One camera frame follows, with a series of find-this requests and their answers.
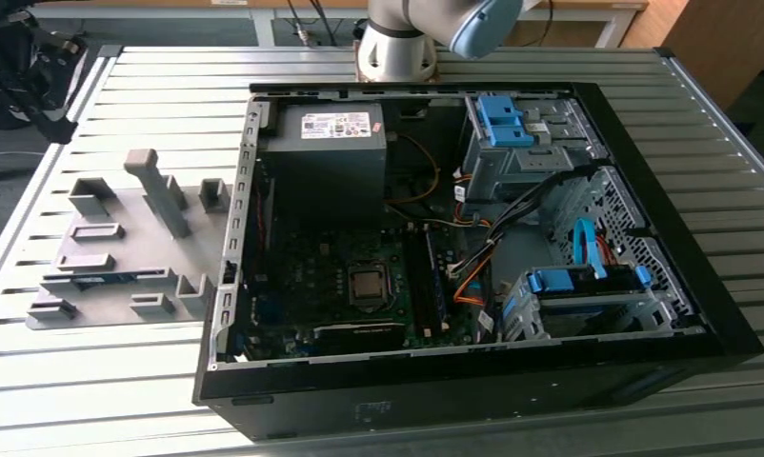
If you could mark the black RAM slot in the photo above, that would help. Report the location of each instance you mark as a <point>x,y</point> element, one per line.
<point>419,281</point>
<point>445,326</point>

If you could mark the grey plastic parts rack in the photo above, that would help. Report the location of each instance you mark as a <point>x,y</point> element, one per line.
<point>120,252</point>

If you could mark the grey power supply unit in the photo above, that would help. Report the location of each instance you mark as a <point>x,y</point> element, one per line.
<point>323,181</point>

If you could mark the green motherboard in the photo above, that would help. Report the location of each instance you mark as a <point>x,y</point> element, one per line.
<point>304,285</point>

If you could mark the black CPU socket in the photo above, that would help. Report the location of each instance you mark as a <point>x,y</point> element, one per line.
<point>368,265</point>

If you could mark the silver CPU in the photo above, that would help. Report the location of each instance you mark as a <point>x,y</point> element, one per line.
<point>368,284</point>

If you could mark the black graphics card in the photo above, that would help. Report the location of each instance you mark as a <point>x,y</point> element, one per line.
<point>355,335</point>

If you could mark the blue plastic disk carrier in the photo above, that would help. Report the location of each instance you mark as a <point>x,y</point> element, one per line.
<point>559,282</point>
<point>505,133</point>

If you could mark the grey metal drive cage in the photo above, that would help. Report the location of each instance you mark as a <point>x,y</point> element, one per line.
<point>534,162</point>
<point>597,300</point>

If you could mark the black open PC case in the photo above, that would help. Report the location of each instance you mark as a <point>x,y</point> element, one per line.
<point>419,395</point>

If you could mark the small blue latch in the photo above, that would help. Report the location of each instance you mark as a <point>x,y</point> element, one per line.
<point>641,277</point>

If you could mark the wooden cabinet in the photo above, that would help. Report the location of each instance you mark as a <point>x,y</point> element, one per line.
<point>724,47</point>

